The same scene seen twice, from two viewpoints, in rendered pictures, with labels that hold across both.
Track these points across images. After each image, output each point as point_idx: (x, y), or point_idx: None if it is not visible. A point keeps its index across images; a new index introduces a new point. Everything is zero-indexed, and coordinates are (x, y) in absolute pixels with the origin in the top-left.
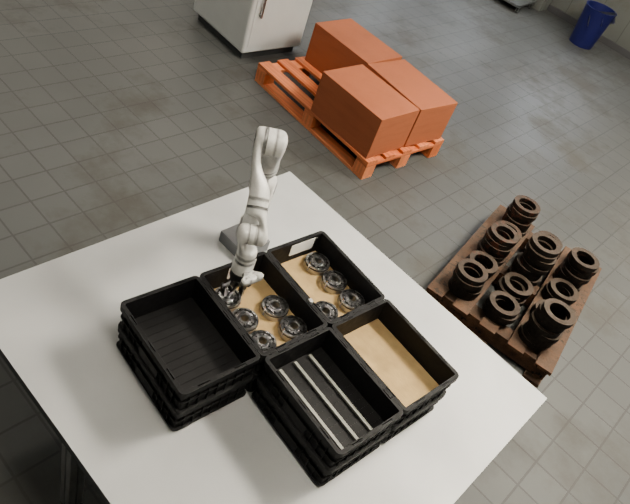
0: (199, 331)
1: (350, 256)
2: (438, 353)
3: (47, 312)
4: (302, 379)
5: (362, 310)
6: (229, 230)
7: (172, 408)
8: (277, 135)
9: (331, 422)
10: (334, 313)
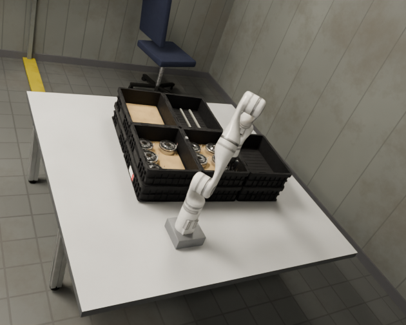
0: None
1: (89, 200)
2: (122, 95)
3: (312, 229)
4: None
5: (154, 124)
6: (198, 235)
7: None
8: (254, 93)
9: (189, 118)
10: (162, 142)
